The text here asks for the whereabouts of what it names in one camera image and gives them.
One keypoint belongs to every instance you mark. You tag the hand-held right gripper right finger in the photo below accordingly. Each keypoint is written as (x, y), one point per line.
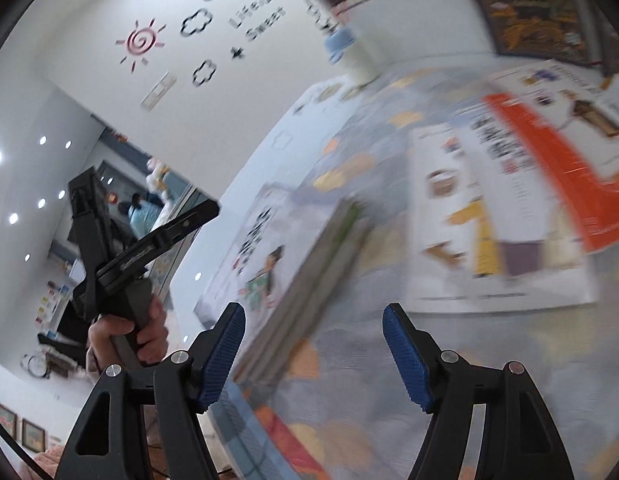
(407, 360)

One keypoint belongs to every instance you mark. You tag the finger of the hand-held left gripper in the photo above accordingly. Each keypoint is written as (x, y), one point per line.
(174, 232)

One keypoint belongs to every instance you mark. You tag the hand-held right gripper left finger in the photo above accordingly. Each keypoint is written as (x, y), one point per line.
(222, 355)

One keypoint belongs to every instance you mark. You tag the grey lady illustration book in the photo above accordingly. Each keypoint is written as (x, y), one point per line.
(254, 250)

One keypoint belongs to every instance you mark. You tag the white black calligraphy book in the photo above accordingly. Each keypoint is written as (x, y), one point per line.
(454, 260)

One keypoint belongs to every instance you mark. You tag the green edged book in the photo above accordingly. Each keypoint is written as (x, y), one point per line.
(319, 270)

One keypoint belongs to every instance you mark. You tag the person's left hand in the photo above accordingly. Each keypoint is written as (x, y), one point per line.
(152, 335)

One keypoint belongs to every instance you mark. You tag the grey ginkgo leaf tablecloth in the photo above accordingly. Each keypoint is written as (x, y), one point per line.
(339, 410)

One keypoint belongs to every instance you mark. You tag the orange red cover book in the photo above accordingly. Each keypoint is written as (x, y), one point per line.
(564, 175)

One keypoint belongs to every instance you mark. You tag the white bottle with blue lid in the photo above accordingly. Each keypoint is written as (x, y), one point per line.
(359, 60)

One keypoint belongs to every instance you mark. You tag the white building illustration book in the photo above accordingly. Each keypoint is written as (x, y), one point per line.
(564, 95)

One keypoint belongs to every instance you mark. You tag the dark ornate gold cover book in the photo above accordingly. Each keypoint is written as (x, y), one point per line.
(534, 10)

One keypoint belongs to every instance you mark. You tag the round wall clock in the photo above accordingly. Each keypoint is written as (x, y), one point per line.
(35, 366)

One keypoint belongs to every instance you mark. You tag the white wall switch plate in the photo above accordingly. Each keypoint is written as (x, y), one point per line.
(159, 91)

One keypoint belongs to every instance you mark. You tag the red sun spiral wall decal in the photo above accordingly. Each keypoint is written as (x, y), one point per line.
(141, 41)

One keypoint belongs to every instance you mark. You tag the framed wall picture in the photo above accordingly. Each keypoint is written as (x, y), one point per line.
(6, 417)
(31, 435)

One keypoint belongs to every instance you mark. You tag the black bear swing wall decal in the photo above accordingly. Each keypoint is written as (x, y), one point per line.
(319, 17)

